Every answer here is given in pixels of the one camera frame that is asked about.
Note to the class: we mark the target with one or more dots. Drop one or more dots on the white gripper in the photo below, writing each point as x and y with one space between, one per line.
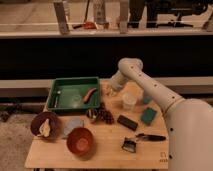
116 83

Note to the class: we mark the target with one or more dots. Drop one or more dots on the dark purple grapes bunch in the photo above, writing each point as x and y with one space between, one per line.
105 115

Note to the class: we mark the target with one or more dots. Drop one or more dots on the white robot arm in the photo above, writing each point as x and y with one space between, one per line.
189 121

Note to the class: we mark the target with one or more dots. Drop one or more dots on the white paper cup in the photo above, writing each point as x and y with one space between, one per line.
129 101

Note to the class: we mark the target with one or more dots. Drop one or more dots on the blue-grey cup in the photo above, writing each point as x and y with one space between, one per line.
146 98

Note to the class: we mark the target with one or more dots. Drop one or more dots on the orange fruit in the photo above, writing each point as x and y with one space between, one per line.
109 91

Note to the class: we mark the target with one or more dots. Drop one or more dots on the black rectangular block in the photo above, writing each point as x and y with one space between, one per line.
127 122

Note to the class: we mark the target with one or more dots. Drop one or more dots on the green plastic tray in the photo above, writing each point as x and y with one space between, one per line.
73 91

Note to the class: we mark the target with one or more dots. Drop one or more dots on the teal green sponge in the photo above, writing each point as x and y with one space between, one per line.
148 116

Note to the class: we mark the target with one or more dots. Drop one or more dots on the metal spoon in tray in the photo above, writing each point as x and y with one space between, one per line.
57 98

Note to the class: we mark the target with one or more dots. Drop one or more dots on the grey cloth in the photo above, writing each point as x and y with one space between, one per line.
72 124

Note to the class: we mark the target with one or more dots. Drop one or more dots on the orange-brown bowl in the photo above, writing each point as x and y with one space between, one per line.
80 141

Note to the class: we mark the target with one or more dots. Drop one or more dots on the dark brown bowl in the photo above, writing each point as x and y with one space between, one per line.
54 123

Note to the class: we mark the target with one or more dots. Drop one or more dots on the yellow banana peel toy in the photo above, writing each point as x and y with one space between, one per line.
44 129

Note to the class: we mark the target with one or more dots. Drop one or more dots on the black-handled brush tool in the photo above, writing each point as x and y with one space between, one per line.
129 144

